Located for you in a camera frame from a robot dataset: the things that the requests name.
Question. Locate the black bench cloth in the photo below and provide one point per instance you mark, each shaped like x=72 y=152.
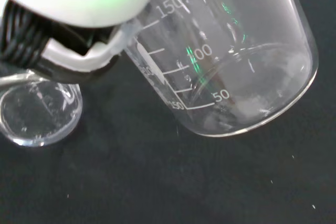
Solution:
x=168 y=176

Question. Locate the small clear glass beaker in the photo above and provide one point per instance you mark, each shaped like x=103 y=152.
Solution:
x=39 y=113

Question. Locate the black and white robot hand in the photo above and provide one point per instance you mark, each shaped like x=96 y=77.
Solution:
x=65 y=1

